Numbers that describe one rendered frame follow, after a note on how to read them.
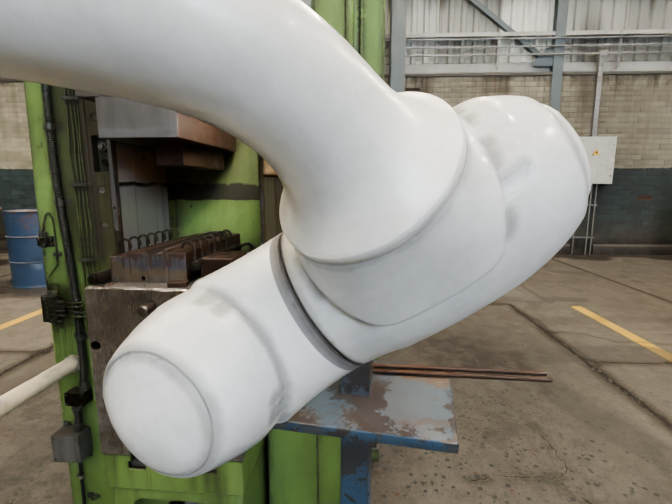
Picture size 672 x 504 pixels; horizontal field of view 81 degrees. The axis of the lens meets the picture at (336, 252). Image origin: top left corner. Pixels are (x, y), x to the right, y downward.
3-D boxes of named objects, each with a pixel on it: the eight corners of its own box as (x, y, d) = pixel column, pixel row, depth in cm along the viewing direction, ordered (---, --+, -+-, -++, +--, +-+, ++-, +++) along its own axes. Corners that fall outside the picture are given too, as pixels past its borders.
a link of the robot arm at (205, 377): (257, 401, 35) (381, 331, 32) (135, 551, 20) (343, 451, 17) (192, 299, 36) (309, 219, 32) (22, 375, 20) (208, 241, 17)
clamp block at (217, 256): (234, 284, 99) (233, 258, 98) (201, 283, 99) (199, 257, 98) (248, 273, 110) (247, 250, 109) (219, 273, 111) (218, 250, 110)
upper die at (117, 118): (178, 137, 94) (175, 95, 92) (98, 138, 96) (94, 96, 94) (236, 152, 135) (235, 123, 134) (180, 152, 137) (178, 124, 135)
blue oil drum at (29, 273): (47, 289, 452) (37, 211, 437) (-3, 288, 454) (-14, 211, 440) (82, 277, 510) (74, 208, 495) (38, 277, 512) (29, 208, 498)
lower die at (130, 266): (187, 283, 100) (185, 249, 98) (111, 281, 101) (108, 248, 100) (240, 254, 141) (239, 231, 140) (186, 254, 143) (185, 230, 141)
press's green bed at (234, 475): (248, 616, 108) (242, 461, 100) (118, 604, 111) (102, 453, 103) (289, 472, 162) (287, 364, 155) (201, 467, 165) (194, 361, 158)
